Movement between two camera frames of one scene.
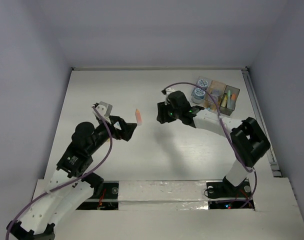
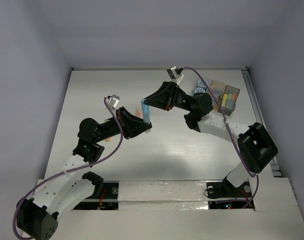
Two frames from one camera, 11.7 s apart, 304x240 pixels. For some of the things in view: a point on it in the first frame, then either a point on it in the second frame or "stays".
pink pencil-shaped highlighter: (138, 117) stays
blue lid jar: (202, 83) stays
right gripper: (163, 107) -> (165, 97)
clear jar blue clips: (216, 92) stays
